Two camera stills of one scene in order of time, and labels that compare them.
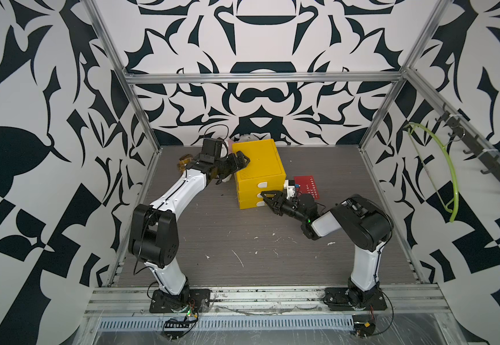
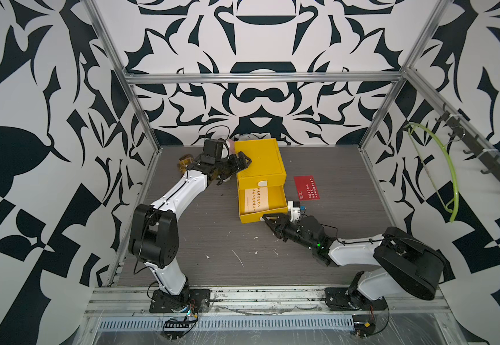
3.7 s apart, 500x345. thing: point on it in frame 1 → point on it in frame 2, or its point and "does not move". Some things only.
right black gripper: [279, 201] → [280, 225]
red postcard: [307, 185] does not move
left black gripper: [234, 167] does not move
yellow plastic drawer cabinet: [264, 172] does not move
